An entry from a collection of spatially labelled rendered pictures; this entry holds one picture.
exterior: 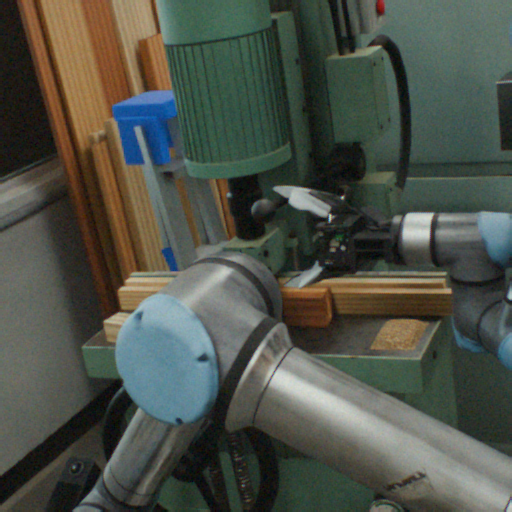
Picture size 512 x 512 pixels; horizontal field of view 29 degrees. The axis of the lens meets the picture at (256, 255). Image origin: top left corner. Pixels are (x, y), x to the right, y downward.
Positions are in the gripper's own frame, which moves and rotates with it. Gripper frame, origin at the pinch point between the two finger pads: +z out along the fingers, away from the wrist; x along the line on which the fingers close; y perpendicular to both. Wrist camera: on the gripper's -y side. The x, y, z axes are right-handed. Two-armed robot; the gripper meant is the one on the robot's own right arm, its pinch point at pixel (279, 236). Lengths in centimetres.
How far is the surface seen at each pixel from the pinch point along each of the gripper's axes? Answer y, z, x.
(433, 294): -16.1, -18.7, 14.7
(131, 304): -16.4, 38.2, 18.0
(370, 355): -1.4, -12.1, 19.4
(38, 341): -104, 130, 65
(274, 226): -21.5, 9.9, 4.7
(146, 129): -77, 65, -4
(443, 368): -52, -10, 44
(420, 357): -1.5, -19.8, 19.4
